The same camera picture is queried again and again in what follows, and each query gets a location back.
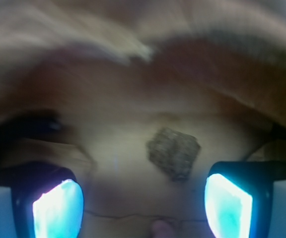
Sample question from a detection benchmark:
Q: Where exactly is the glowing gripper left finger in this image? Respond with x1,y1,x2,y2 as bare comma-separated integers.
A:
10,166,84,238

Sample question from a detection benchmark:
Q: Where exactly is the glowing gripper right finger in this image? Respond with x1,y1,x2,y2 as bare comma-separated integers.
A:
204,161,278,238

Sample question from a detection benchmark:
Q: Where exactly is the brown rock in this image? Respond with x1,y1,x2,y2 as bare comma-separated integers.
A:
146,127,201,182

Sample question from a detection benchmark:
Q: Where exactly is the brown paper bag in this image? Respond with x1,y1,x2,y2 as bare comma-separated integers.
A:
0,0,286,238

